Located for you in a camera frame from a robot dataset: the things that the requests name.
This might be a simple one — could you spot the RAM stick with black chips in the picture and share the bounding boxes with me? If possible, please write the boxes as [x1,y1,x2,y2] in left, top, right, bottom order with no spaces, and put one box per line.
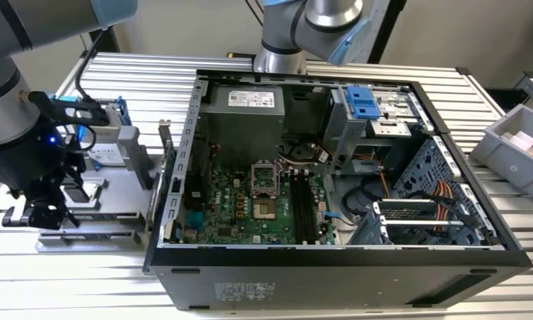
[77,213,138,222]
[48,234,132,241]

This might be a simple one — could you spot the black RAM slot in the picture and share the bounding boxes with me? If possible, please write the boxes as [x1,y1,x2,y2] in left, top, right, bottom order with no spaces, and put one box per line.
[300,172,313,244]
[294,172,308,244]
[289,172,302,244]

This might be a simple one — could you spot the silver CPU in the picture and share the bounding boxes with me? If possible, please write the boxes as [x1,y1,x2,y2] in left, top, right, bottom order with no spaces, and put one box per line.
[80,182,102,201]

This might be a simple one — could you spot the hard disk in blue carrier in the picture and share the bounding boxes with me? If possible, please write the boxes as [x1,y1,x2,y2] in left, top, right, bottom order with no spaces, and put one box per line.
[48,95,132,171]

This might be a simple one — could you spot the grey parts rack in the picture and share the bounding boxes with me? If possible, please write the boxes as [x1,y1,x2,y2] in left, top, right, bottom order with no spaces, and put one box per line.
[34,125,172,254]

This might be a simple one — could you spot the blue expansion slot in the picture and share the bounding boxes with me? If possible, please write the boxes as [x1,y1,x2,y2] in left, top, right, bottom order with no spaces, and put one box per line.
[185,211,206,231]

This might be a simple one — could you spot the grey power supply unit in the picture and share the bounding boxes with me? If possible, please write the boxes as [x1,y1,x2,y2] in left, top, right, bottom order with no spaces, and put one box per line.
[198,83,288,168]

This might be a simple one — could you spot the metal socket cover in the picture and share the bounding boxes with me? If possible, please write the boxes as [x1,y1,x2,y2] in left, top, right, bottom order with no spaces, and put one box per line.
[250,159,280,198]

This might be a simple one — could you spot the CPU socket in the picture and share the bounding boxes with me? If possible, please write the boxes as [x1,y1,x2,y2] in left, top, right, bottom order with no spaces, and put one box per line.
[250,197,280,221]

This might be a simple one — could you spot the green motherboard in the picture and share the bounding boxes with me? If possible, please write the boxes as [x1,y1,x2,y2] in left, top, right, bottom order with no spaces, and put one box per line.
[177,166,338,247]

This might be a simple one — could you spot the round black speaker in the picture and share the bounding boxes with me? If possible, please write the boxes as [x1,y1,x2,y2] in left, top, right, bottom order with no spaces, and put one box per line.
[289,141,321,165]

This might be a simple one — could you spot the black open PC case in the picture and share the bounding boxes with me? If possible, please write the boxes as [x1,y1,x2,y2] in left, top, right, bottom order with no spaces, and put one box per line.
[142,68,533,313]

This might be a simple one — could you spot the blue plastic drive latch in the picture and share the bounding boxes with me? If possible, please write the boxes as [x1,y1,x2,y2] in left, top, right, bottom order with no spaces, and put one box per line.
[345,85,377,119]

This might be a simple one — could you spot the disk bay with perforated tray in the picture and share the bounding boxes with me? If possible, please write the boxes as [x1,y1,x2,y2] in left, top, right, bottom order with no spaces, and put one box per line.
[349,196,489,247]

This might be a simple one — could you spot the grey plastic bin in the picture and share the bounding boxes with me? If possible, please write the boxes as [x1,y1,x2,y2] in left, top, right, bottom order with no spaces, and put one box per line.
[469,103,533,200]

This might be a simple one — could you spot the white block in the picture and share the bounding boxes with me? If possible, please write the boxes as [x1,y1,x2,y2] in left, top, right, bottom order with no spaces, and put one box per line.
[500,131,533,151]

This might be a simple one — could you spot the graphics card with metal bracket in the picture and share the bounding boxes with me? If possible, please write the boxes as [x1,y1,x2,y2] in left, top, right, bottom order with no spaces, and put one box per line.
[145,119,178,233]

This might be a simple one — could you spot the black camera cable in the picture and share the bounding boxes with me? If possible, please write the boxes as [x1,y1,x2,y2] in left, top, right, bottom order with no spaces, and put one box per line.
[29,28,114,153]

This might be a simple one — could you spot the black metal frame post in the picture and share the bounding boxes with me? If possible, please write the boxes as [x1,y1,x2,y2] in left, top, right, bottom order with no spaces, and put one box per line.
[100,26,121,54]
[366,0,406,65]

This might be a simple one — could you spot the thin wire locking lever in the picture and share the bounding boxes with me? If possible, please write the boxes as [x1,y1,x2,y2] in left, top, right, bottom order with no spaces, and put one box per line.
[274,159,284,198]

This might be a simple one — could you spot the white purple wire bundle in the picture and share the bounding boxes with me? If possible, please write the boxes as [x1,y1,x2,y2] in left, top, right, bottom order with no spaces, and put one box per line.
[276,153,328,167]

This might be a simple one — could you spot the black cable with blue tab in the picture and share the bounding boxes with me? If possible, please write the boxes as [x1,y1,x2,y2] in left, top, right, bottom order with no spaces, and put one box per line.
[320,211,365,225]

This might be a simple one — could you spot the thick black cable loop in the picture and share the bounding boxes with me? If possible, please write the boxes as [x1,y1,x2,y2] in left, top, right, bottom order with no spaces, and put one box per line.
[340,183,382,219]

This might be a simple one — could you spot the thin orange wire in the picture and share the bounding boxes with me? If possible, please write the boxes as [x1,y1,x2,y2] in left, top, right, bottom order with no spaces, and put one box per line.
[377,167,390,201]

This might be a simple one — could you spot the orange yellow power wires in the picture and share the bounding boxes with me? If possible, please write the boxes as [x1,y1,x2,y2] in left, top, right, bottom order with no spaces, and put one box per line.
[428,179,458,234]

